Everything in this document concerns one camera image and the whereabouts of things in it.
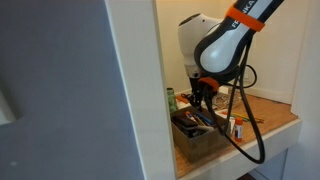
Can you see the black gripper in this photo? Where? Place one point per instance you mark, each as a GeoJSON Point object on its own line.
{"type": "Point", "coordinates": [196, 86]}

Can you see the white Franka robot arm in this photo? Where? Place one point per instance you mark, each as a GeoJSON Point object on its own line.
{"type": "Point", "coordinates": [220, 50]}

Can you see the blue pen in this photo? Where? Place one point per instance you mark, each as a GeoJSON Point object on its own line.
{"type": "Point", "coordinates": [204, 118]}

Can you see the brown cardboard box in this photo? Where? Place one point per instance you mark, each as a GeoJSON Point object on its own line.
{"type": "Point", "coordinates": [200, 146]}

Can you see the orange plastic tool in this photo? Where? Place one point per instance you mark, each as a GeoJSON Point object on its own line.
{"type": "Point", "coordinates": [182, 99]}

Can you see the green jar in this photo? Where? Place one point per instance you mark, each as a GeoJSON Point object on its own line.
{"type": "Point", "coordinates": [172, 100]}

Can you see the grey pencil with orange end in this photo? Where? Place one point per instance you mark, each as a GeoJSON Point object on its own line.
{"type": "Point", "coordinates": [225, 113]}

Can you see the green pencil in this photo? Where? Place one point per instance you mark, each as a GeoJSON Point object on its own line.
{"type": "Point", "coordinates": [241, 116]}

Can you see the glue stick with orange cap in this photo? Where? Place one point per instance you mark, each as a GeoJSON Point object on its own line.
{"type": "Point", "coordinates": [238, 130]}

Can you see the yellow pencil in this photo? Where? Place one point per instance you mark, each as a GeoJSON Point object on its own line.
{"type": "Point", "coordinates": [250, 118]}

